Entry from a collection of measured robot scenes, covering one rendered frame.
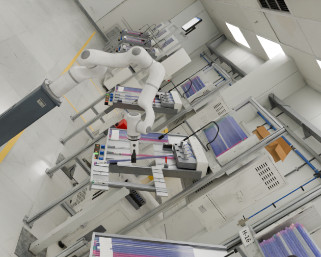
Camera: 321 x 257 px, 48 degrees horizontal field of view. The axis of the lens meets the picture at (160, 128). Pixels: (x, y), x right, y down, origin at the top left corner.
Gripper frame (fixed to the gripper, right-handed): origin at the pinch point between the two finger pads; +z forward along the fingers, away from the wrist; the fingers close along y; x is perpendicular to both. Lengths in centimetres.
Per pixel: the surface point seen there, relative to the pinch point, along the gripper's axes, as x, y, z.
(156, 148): -22, 55, 22
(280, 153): -122, 42, 23
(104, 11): 35, 903, 31
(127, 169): 3.4, 18.5, 18.7
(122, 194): 7.4, -6.6, 22.0
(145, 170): -10.0, 17.8, 20.0
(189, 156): -43, 27, 15
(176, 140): -42, 74, 25
